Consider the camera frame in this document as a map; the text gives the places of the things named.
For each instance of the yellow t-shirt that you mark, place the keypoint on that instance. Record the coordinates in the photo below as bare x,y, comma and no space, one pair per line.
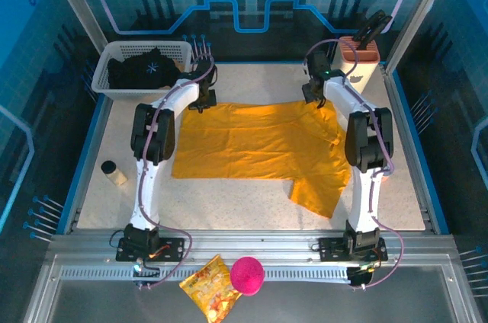
259,144

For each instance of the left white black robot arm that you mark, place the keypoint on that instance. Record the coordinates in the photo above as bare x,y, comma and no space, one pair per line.
148,186

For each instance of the tan cloth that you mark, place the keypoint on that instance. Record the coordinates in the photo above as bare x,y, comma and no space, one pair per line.
179,66

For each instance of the pink and white knife block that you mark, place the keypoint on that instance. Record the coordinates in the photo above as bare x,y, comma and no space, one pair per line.
366,68

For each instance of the black t-shirt with blue print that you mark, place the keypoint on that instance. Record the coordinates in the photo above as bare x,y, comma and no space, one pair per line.
141,71

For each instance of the white plastic laundry basket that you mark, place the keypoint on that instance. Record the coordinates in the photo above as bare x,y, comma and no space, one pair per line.
101,79

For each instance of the small pink object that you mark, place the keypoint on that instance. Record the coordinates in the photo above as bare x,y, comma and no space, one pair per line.
385,177

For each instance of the jar with black lid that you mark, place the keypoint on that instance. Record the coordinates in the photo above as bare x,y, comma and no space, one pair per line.
114,174

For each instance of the pink fuzzy ball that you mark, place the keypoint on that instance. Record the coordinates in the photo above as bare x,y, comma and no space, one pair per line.
247,275

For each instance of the yellow orange snack bag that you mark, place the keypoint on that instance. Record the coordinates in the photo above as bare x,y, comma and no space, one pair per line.
211,292

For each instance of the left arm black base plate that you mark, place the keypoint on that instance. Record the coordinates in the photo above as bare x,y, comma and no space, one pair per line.
173,248

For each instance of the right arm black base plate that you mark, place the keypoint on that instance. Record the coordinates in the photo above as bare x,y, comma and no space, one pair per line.
331,248

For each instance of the aluminium frame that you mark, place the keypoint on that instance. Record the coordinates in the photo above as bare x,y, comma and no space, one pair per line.
267,241

